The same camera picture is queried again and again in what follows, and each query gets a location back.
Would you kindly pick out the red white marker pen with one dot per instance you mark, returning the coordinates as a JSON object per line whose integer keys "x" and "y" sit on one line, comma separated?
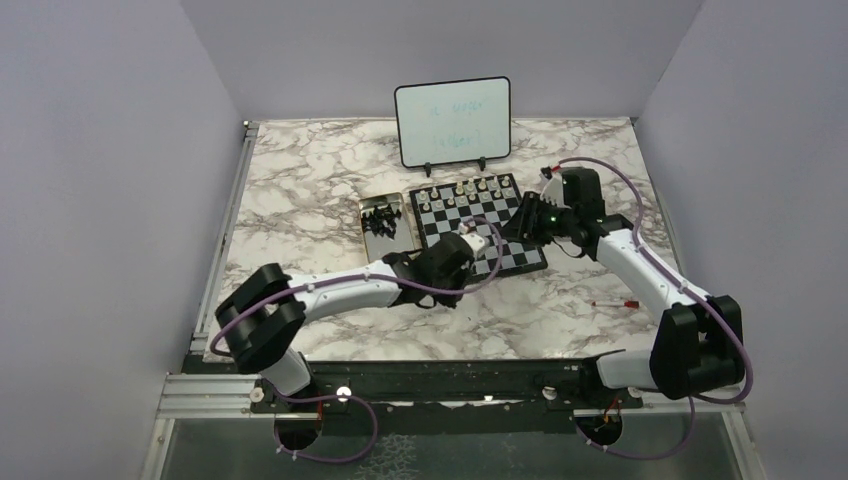
{"x": 632, "y": 304}

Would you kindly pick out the small whiteboard on stand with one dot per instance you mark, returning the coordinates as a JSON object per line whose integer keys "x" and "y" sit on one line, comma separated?
{"x": 451, "y": 122}

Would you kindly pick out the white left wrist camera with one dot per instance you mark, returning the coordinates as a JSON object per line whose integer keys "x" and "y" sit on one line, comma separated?
{"x": 477, "y": 242}

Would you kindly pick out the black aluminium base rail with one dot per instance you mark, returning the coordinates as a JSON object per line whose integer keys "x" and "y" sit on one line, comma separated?
{"x": 356, "y": 398}

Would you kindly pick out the gold tin tray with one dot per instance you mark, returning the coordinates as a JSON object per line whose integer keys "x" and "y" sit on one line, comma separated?
{"x": 405, "y": 239}

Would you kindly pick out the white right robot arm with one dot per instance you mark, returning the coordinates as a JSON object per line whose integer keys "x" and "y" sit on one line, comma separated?
{"x": 698, "y": 346}

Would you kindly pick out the pile of black chess pieces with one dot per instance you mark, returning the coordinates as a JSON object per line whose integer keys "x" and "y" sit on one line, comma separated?
{"x": 382, "y": 221}

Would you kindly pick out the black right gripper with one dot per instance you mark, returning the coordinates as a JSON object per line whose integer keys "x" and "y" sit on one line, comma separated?
{"x": 523, "y": 225}

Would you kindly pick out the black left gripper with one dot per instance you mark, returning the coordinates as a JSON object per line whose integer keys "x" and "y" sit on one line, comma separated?
{"x": 465, "y": 275}

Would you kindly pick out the black silver chessboard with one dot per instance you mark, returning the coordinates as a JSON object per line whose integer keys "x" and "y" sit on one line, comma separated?
{"x": 432, "y": 225}

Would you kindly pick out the pink tin tray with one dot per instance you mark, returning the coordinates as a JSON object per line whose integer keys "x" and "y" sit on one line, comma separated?
{"x": 648, "y": 192}

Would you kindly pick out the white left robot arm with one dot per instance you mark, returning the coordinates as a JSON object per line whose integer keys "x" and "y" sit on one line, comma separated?
{"x": 259, "y": 321}

